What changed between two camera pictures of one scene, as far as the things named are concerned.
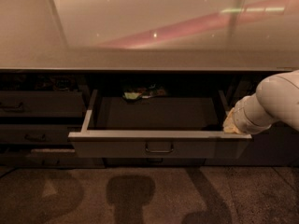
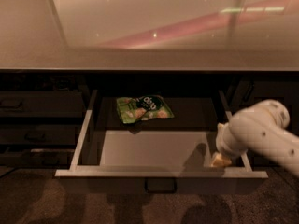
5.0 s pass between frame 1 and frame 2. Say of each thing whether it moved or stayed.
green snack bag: moved
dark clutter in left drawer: stayed
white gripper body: moved
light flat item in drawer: stayed
